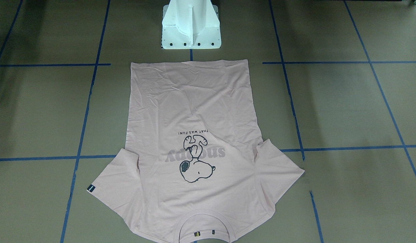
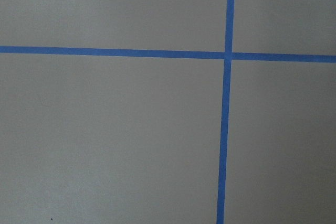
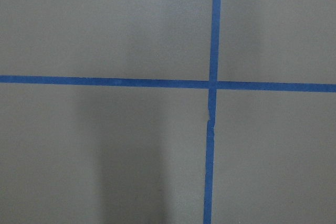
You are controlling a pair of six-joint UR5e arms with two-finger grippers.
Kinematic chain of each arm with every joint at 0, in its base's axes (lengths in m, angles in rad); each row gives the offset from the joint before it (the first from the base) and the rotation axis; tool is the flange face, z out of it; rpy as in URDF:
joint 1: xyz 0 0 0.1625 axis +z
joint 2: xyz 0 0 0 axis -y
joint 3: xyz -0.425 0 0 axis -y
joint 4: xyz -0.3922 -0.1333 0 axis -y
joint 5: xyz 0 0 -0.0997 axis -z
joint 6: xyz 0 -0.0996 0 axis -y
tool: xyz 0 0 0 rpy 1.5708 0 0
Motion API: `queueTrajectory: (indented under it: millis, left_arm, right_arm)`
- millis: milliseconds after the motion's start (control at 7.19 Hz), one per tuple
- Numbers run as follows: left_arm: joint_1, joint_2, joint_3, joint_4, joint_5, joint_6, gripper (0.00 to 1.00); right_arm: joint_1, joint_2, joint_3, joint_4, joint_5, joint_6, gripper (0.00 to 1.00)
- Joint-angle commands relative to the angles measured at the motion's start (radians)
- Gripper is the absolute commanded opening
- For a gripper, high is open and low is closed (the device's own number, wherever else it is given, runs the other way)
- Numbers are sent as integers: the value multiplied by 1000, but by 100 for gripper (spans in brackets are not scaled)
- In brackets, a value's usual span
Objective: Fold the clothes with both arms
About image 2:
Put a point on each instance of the long vertical blue tape line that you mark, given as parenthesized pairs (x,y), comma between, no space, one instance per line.
(228,50)

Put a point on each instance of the long horizontal blue tape line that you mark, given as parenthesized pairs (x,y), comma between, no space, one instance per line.
(168,54)

